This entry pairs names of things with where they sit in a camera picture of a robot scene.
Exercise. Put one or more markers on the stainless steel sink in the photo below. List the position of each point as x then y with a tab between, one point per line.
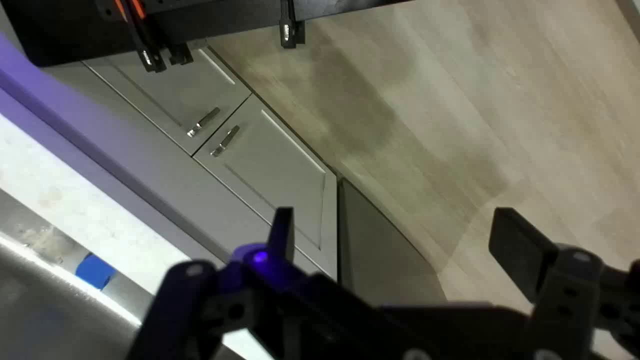
40	313

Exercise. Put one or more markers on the blue tape piece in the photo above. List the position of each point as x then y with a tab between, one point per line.
94	270

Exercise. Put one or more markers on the stainless steel dishwasher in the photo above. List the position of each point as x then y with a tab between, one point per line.
372	246

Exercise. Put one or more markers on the white island cabinet door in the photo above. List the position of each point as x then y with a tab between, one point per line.
281	167
166	93

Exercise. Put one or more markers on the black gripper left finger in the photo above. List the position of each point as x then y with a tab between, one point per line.
180	307

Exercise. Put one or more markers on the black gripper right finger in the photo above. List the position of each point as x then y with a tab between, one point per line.
566	300

